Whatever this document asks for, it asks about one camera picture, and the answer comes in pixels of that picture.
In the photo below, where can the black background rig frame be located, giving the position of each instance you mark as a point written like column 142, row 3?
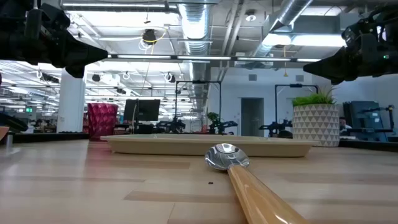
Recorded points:
column 295, row 85
column 199, row 81

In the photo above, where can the beige plastic tray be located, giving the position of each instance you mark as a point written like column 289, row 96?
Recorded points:
column 186, row 146

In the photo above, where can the gray door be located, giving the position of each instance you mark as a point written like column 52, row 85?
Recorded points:
column 252, row 116

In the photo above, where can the red textured plastic cup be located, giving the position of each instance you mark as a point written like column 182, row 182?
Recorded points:
column 102, row 119

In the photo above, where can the person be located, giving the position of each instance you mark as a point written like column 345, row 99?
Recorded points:
column 343, row 123

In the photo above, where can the gray wall vent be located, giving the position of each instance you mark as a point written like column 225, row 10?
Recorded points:
column 252, row 77
column 299, row 78

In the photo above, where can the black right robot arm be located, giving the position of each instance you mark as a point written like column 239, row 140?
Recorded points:
column 387, row 21

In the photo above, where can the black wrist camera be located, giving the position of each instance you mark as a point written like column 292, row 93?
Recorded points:
column 357, row 29
column 54, row 17

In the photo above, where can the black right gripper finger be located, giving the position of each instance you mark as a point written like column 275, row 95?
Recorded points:
column 331, row 59
column 331, row 71

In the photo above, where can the green exit sign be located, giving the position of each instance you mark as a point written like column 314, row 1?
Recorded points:
column 29, row 109

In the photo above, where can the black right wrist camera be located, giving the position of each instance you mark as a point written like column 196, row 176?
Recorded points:
column 357, row 29

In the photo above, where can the green artificial plant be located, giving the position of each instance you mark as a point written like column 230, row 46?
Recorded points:
column 312, row 99

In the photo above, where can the white building pillar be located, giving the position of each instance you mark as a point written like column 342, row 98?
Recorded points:
column 71, row 102

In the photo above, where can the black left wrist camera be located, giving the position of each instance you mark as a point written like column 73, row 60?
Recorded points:
column 54, row 17

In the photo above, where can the small green background plant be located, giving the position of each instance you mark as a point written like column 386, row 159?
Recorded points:
column 213, row 116

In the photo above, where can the white triangle-patterned plant pot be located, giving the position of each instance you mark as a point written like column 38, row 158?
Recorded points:
column 315, row 126

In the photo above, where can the white ceiling sensor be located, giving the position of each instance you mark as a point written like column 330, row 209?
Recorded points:
column 250, row 17

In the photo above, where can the silver slanted ventilation duct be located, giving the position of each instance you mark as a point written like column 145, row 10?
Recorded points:
column 280, row 21

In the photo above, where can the long light bar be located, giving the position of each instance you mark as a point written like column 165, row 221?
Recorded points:
column 202, row 57

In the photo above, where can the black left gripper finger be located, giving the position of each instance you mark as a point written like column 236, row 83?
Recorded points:
column 81, row 45
column 84, row 59

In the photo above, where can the silver round ventilation duct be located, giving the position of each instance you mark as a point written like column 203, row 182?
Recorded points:
column 196, row 28

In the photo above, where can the gray computer monitor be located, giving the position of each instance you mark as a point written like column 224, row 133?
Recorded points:
column 357, row 115

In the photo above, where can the black background robot arm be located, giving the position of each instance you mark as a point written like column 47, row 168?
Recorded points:
column 172, row 126
column 225, row 125
column 275, row 126

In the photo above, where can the black computer monitor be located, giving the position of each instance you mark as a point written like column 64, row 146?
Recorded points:
column 146, row 109

